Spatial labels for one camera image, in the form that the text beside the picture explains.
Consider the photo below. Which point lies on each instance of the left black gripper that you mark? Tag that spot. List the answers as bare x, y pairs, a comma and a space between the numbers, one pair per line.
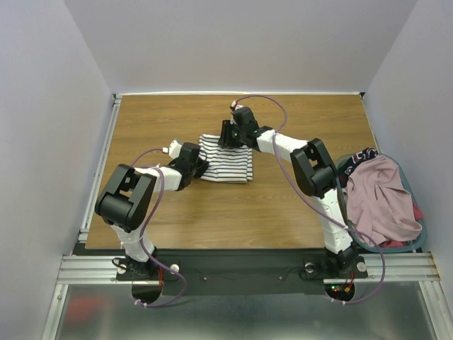
203, 166

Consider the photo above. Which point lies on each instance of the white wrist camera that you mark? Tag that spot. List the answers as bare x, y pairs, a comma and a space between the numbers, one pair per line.
235, 106
173, 150

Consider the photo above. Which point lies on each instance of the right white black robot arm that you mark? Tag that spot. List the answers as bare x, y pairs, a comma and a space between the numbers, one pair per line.
314, 173

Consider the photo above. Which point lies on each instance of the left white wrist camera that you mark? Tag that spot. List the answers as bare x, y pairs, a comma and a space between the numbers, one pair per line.
173, 150

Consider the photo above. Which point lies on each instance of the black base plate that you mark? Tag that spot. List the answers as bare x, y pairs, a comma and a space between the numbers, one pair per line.
238, 272

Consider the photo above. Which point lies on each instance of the aluminium frame rail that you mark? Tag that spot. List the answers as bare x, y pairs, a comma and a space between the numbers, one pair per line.
406, 267

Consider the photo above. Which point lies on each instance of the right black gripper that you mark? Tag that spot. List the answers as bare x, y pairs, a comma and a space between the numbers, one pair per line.
228, 136

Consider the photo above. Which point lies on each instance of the black white striped tank top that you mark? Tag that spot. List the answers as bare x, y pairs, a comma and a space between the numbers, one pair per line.
226, 165

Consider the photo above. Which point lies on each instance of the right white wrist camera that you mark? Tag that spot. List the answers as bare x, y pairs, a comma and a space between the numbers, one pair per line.
235, 106

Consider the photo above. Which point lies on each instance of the navy patterned garment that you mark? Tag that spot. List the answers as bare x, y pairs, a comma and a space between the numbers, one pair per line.
345, 170

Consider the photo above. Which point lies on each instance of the pink tank top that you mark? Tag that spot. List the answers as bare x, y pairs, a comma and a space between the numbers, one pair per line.
377, 204

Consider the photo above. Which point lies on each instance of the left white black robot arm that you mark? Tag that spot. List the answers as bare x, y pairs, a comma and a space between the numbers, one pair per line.
132, 194

